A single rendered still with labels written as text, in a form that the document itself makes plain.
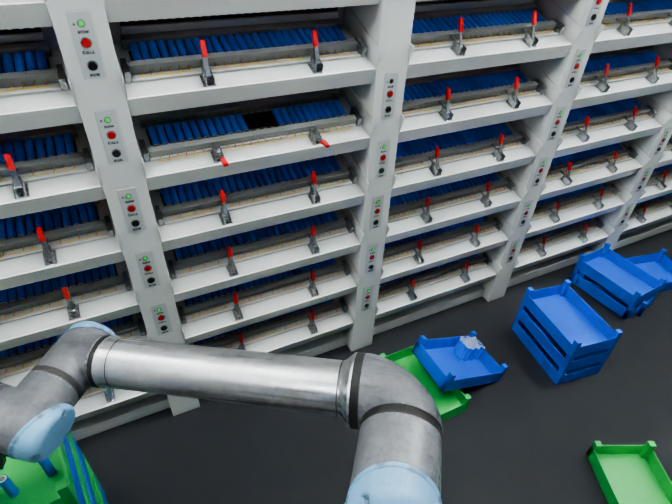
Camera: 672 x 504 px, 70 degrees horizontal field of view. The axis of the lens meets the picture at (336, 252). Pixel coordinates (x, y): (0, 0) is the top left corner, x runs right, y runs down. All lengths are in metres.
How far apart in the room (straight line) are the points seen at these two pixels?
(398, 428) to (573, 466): 1.28
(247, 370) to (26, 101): 0.71
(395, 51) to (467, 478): 1.31
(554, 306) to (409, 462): 1.56
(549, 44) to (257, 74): 0.92
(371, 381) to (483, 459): 1.11
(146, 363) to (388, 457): 0.42
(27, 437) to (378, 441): 0.51
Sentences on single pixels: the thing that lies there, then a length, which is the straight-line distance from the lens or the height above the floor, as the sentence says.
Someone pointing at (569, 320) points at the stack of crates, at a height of 0.16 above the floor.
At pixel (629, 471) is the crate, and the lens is 1.98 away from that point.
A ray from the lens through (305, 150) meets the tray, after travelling 1.31.
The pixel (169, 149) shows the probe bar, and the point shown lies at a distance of 1.25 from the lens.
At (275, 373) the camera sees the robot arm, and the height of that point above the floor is 0.90.
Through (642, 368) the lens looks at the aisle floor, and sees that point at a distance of 2.32.
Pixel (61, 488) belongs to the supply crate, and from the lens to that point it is 1.15.
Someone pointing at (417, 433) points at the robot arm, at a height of 0.94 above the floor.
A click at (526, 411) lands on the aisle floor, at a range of 1.96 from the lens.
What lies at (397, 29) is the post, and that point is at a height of 1.20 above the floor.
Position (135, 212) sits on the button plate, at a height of 0.84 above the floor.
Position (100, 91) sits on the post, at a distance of 1.13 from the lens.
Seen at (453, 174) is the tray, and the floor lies 0.74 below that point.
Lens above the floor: 1.51
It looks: 39 degrees down
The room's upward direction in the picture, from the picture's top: 3 degrees clockwise
